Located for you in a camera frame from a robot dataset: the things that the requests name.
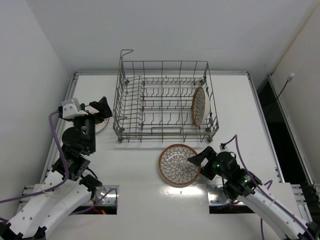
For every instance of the floral plate brown rim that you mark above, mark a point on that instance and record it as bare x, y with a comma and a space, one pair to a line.
200, 107
174, 167

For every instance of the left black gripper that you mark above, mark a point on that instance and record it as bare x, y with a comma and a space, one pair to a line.
90, 114

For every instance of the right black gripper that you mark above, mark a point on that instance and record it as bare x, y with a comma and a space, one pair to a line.
208, 163

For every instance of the floral plate brown rim front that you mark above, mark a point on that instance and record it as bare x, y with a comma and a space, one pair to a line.
174, 167

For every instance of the grey wire dish rack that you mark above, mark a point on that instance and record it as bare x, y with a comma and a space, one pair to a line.
153, 100

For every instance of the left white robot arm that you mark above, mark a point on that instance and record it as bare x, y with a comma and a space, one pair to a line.
65, 187

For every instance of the white plate red characters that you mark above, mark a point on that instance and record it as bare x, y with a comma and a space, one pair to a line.
99, 126

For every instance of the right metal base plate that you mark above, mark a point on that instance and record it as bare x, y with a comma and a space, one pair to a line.
217, 198

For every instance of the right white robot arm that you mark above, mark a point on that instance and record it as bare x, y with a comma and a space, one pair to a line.
242, 185

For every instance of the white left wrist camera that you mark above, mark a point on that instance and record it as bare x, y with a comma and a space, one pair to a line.
71, 109

